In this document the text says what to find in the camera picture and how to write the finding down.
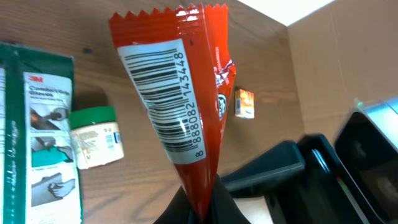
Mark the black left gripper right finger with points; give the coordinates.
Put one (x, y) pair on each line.
(223, 209)

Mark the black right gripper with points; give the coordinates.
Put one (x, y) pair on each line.
(312, 185)

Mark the small orange box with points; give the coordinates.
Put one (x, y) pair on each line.
(244, 104)

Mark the white green packet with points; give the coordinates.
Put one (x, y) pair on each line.
(39, 175)

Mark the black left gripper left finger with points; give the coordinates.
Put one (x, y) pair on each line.
(179, 211)

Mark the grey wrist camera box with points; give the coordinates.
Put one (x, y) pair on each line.
(367, 149)

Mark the green lid spice jar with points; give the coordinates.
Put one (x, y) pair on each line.
(95, 135)

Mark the red snack packet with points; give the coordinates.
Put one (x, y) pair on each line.
(179, 64)

